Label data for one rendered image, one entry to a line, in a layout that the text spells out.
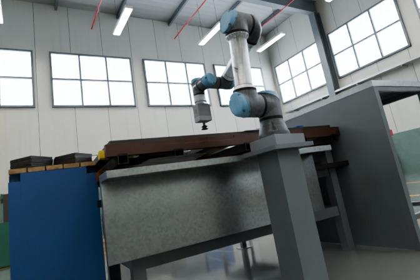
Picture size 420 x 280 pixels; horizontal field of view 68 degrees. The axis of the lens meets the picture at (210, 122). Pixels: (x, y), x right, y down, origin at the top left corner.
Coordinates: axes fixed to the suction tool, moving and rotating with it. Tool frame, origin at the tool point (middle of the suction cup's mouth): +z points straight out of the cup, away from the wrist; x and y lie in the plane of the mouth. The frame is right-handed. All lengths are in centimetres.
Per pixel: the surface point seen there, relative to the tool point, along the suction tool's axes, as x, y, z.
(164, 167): 26, 41, 22
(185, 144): 7.6, 18.2, 9.3
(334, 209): 9, -85, 61
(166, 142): 6.8, 28.9, 7.8
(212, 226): 12, 13, 53
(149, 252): 10, 46, 57
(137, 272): 0, 49, 66
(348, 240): 11, -90, 83
